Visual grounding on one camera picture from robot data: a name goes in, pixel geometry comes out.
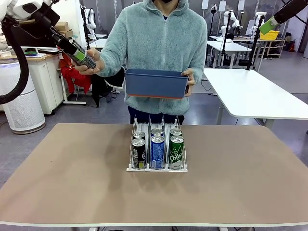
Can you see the green Chilsung cider can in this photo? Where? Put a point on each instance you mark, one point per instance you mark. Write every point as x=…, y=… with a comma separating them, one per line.
x=175, y=132
x=176, y=151

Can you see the blue plastic bin orange base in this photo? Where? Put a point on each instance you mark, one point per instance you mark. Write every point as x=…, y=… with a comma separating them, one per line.
x=154, y=84

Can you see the white cylindrical air purifier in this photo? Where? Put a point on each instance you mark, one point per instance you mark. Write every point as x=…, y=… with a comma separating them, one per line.
x=24, y=110

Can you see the wooden shelf table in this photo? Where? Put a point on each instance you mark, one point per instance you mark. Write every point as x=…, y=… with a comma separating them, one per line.
x=274, y=45

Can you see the white office desk cabinet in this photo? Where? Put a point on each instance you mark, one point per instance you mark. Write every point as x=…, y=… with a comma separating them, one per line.
x=41, y=79

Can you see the brown cardboard box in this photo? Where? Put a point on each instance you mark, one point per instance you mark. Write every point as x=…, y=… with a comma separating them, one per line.
x=63, y=25
x=67, y=33

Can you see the yellow plastic basket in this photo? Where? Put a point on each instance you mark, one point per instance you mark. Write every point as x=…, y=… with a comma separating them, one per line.
x=274, y=36

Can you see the clear plastic can dispenser rack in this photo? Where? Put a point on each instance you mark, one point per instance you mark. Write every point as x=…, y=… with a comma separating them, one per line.
x=156, y=170

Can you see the black tripod stand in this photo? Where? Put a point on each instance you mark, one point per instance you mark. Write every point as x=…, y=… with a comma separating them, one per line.
x=253, y=48
x=226, y=38

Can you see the person in teal fleece jacket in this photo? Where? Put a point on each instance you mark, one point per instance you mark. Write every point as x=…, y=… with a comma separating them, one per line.
x=154, y=43

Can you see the white paper sign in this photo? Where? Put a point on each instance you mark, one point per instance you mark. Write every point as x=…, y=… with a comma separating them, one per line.
x=241, y=5
x=205, y=4
x=222, y=6

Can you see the black soda can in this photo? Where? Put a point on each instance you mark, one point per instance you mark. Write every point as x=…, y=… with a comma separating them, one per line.
x=90, y=63
x=137, y=154
x=139, y=134

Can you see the red fire extinguisher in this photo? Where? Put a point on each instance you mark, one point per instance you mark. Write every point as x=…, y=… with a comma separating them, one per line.
x=291, y=46

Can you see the black jacket white trim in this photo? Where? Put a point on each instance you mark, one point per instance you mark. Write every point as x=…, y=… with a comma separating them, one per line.
x=106, y=89

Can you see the person's left hand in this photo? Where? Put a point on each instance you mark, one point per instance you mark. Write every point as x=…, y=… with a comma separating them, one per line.
x=191, y=80

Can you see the orange jacket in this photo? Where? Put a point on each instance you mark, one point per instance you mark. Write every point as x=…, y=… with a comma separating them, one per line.
x=77, y=80

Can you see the blue drink can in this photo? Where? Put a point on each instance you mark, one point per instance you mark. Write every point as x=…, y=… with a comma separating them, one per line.
x=157, y=151
x=157, y=132

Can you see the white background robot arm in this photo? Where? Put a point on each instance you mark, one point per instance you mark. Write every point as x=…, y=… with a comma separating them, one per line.
x=260, y=20
x=232, y=22
x=91, y=21

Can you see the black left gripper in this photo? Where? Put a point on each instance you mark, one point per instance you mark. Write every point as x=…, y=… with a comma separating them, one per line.
x=47, y=15

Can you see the green bowl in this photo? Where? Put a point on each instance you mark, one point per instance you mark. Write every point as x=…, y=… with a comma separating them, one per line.
x=30, y=53

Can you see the white side table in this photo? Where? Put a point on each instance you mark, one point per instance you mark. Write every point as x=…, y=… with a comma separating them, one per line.
x=252, y=91

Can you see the person's right hand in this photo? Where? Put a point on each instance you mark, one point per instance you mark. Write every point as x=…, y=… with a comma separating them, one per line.
x=99, y=63

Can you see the person's left forearm teal sleeve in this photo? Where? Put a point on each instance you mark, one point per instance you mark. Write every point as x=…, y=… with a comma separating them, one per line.
x=199, y=69

